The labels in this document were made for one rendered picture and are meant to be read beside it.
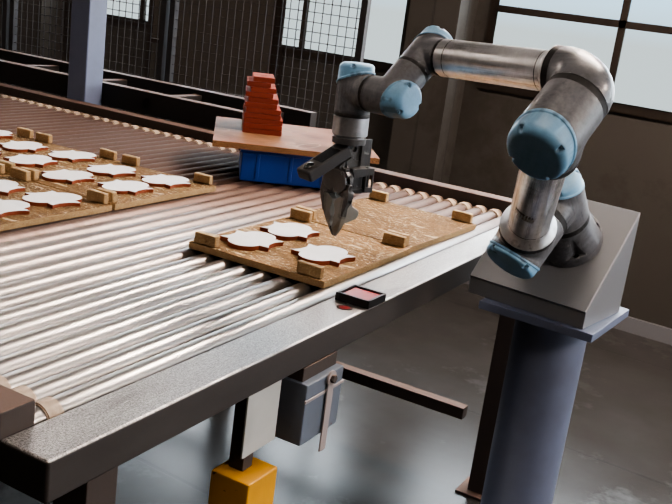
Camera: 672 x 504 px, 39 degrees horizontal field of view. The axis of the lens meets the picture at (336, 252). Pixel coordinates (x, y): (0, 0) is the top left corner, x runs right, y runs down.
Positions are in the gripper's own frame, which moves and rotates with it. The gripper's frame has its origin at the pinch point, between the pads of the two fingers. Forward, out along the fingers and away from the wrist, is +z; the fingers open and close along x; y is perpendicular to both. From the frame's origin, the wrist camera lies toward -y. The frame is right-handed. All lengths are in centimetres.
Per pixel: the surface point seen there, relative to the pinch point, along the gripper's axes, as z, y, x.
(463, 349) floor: 102, 190, 116
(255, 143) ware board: -4, 35, 79
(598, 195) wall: 37, 292, 126
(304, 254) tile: 6.5, -2.9, 4.8
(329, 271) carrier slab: 7.8, -3.0, -4.0
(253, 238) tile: 6.2, -6.8, 18.5
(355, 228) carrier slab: 7.8, 28.0, 22.9
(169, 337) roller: 9, -51, -20
